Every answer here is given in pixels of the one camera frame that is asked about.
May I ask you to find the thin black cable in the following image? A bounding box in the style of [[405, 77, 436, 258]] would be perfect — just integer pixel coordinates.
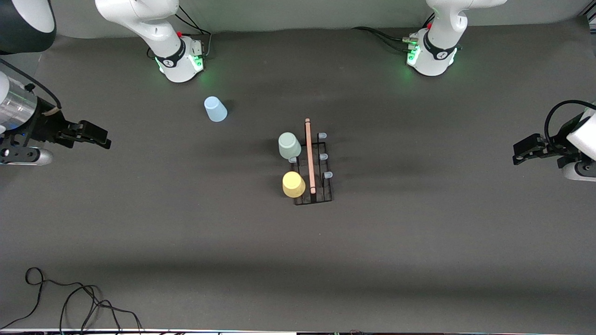
[[60, 285, 142, 333], [0, 267, 101, 329]]

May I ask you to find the yellow plastic cup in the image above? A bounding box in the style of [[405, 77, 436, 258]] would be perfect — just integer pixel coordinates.
[[283, 171, 306, 198]]

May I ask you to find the light blue plastic cup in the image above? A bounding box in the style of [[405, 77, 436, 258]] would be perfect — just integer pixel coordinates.
[[204, 96, 228, 122]]

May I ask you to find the black wire cup holder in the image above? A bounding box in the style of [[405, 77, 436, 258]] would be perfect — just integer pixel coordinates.
[[289, 118, 334, 206]]

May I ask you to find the pale green plastic cup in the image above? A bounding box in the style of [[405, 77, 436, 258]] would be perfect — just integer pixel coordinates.
[[278, 132, 302, 160]]

